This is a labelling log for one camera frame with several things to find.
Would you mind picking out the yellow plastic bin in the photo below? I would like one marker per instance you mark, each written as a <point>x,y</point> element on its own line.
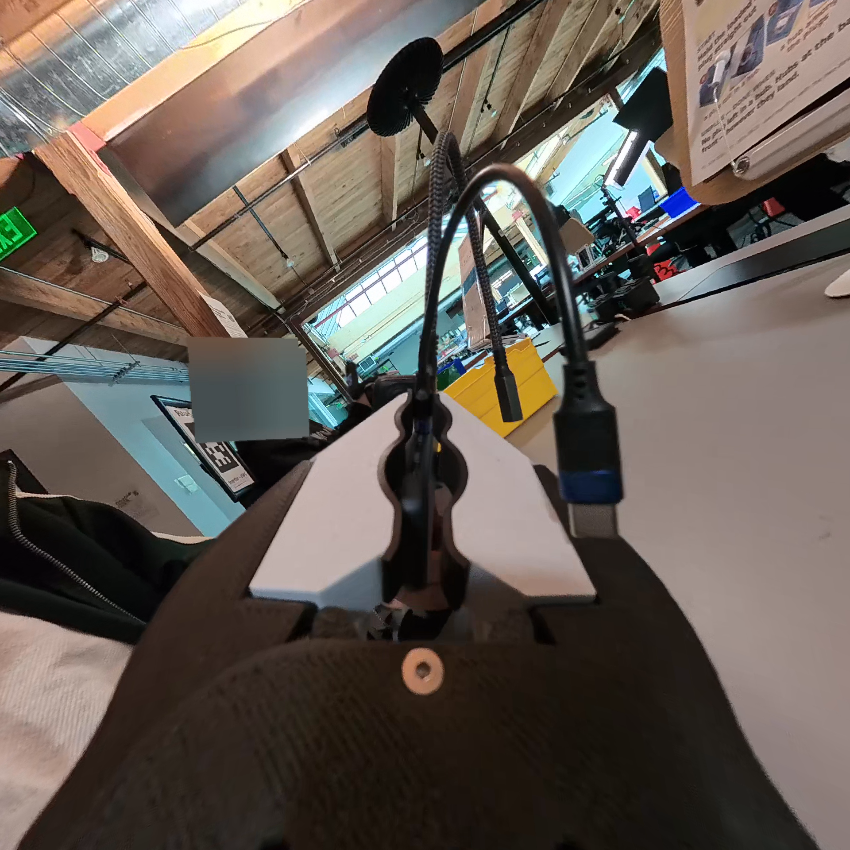
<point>475,392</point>

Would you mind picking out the blue plastic bin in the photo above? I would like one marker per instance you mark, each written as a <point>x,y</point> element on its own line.
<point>681,202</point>

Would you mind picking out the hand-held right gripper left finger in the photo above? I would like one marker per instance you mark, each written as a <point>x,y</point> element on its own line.
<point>319,531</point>

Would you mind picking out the black battery charger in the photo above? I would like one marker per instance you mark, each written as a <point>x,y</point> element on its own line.
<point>624,299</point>

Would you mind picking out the black rectangular desk plate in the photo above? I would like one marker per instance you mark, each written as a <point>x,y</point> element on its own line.
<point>763,272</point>

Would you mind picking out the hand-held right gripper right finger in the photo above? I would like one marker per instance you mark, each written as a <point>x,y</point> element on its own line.
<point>511,531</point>

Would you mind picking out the silver ventilation duct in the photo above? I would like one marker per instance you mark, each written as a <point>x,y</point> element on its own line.
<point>99,60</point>

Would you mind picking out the green exit sign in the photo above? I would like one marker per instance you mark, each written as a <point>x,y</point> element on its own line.
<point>13,236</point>

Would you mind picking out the printed instruction sheet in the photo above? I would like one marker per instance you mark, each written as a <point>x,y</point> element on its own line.
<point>763,66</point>

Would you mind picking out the instruction sheet on stand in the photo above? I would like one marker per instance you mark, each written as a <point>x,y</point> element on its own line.
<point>674,99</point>

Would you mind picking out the grey desk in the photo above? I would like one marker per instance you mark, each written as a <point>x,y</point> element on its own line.
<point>730,431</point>

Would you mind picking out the framed marker poster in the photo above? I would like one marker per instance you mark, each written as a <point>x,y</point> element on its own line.
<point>226,471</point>

